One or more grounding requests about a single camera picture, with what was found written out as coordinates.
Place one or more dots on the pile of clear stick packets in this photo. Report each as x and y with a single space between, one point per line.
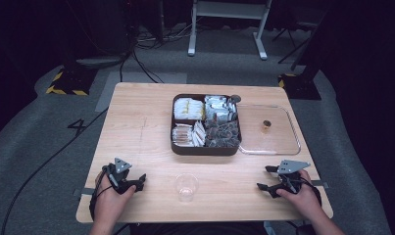
185 135

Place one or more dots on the white desk frame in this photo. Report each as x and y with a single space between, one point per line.
229 9

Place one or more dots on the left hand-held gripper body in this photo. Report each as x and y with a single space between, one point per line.
121 166

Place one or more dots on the clear plastic cup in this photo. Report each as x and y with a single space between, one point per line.
186 187

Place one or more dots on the person's right hand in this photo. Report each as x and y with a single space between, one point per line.
304 200

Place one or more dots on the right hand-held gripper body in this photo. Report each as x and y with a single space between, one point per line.
291 166

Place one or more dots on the pile of silver packets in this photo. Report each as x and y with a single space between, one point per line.
218 109

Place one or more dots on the striped black stand base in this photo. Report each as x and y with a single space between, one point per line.
299 86
71 83

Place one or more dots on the dark round capsule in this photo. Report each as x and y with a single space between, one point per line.
235 98

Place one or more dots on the person's left hand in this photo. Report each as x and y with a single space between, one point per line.
108 204

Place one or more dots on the brown compartment box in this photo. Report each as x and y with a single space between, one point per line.
205 151

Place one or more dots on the black tripod legs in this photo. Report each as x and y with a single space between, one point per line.
291 40

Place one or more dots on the pile of white yellow packets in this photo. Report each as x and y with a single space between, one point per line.
188 109

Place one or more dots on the grey tape strip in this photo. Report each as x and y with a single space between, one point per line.
320 183
84 191

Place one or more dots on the transparent lid with knob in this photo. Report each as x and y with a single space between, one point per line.
276 140

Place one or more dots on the pile of dark packets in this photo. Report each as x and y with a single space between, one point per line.
222 133

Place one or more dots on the person's dark clothing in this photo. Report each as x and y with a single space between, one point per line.
198 229

